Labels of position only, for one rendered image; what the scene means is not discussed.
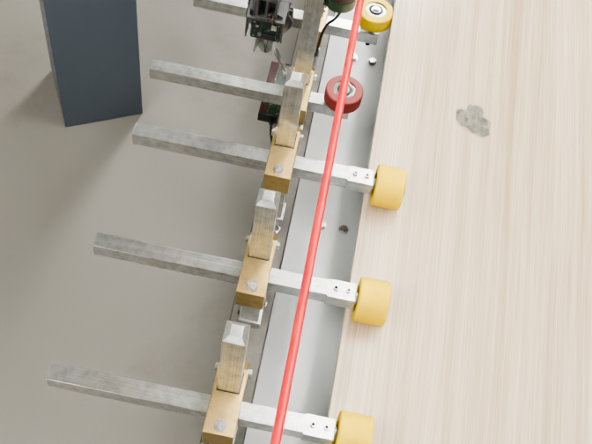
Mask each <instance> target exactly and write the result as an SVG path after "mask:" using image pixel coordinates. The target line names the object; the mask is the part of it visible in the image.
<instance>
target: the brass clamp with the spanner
mask: <svg viewBox="0 0 592 444"><path fill-rule="evenodd" d="M316 78H317V74H315V69H314V67H313V66H312V71H311V76H310V79H309V84H308V85H305V90H304V94H303V100H302V105H301V110H300V118H299V125H304V121H305V118H306V113H307V106H308V101H309V97H310V93H311V90H312V85H313V81H315V80H316Z"/></svg>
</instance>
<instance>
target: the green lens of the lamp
mask: <svg viewBox="0 0 592 444"><path fill-rule="evenodd" d="M324 2H325V4H326V6H327V7H328V8H329V9H330V10H332V11H334V12H337V13H346V12H349V11H352V10H353V8H354V7H355V3H356V0H354V1H353V2H351V3H349V4H338V3H335V2H334V1H332V0H324Z"/></svg>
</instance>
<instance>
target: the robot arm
mask: <svg viewBox="0 0 592 444"><path fill-rule="evenodd" d="M291 4H292V0H248V8H247V11H246V26H245V36H247V32H248V24H249V23H250V25H251V27H250V36H251V37H254V42H253V48H252V49H253V52H255V49H256V47H257V46H258V48H259V49H261V50H262V52H263V53H268V52H270V51H271V55H273V53H274V49H275V47H276V46H277V45H278V43H279V42H280V43H282V40H283V36H284V34H285V32H286V31H288V30H289V29H290V28H291V26H292V21H293V12H294V8H292V7H291ZM266 42H267V44H266Z"/></svg>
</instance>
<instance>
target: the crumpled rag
mask: <svg viewBox="0 0 592 444"><path fill-rule="evenodd" d="M456 118H457V119H458V120H459V122H460V124H461V126H462V127H463V126H464V127H467V128H468V129H470V131H471V133H472V132H473V134H474V133H476V134H478V135H479V136H481V137H483V136H484V135H485V134H488V135H490V131H489V129H490V126H491V123H490V121H489V120H487V119H486V118H485V117H484V110H483V108H482V107H480V106H477V105H473V104H469V105H468V106H467V108H466V109H465V110H463V109H461V108H458V109H456Z"/></svg>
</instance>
